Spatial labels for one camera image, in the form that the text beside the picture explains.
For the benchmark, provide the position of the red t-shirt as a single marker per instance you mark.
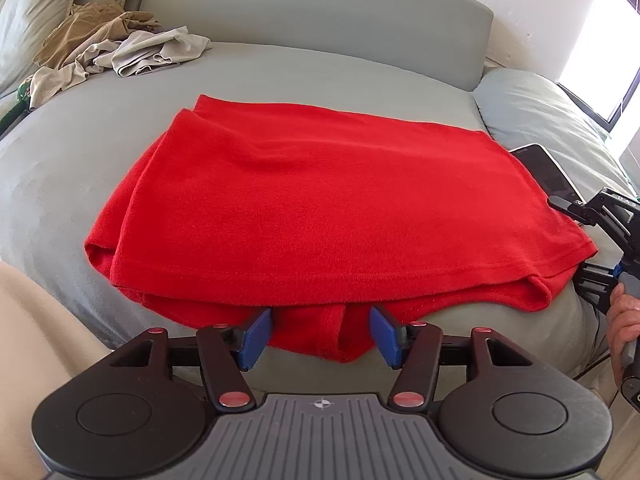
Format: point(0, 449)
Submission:
point(325, 210)

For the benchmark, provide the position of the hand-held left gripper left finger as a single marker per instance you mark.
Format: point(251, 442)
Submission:
point(255, 340)

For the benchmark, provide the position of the person's right hand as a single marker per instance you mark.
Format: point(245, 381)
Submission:
point(625, 320)

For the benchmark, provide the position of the tan crumpled garment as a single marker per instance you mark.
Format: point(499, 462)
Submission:
point(80, 35)

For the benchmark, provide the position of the pale grey-blue pillow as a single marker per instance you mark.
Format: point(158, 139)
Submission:
point(545, 110)

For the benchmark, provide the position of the light grey crumpled garment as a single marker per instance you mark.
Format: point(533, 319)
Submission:
point(160, 50)

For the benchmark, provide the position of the black framed window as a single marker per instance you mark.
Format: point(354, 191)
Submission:
point(600, 60)

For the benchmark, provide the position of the smartphone with white case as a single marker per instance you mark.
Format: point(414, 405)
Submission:
point(545, 170)

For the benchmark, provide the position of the grey sofa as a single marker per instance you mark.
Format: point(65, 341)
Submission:
point(300, 25)

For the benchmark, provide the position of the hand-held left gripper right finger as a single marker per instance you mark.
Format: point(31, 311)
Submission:
point(387, 337)

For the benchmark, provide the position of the large grey pillow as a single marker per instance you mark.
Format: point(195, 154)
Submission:
point(35, 15)

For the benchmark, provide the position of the person's leg in beige trousers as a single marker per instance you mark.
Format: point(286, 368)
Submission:
point(45, 360)

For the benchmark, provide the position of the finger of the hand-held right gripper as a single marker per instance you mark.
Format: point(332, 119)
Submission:
point(600, 280)
point(620, 215)

